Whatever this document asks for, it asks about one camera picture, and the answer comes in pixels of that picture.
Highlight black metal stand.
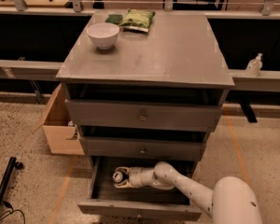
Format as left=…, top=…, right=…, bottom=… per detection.
left=0, top=157, right=23, bottom=212

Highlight green chip bag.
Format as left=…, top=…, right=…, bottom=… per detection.
left=119, top=9, right=155, bottom=33

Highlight grey top drawer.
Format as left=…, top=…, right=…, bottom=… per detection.
left=65, top=99, right=221, bottom=132

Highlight dark green sponge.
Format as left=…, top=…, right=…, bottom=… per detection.
left=105, top=14, right=123, bottom=25

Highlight open cardboard box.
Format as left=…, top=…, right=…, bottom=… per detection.
left=35, top=84, right=84, bottom=155

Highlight grey open bottom drawer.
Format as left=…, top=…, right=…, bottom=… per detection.
left=78, top=157, right=202, bottom=221

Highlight white ceramic bowl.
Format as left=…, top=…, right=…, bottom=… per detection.
left=87, top=22, right=119, bottom=49

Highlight black cable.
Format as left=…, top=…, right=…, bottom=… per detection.
left=0, top=190, right=26, bottom=224

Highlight grey middle drawer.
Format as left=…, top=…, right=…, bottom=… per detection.
left=79, top=137, right=206, bottom=161

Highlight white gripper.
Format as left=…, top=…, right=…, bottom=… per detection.
left=114, top=167, right=143, bottom=189

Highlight grey wooden drawer cabinet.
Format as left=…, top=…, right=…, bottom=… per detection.
left=57, top=13, right=234, bottom=175

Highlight clear pump bottle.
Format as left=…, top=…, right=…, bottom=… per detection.
left=245, top=53, right=262, bottom=77

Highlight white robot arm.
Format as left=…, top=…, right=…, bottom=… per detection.
left=112, top=161, right=262, bottom=224

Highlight blue pepsi can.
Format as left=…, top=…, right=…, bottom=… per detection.
left=112, top=171, right=126, bottom=184

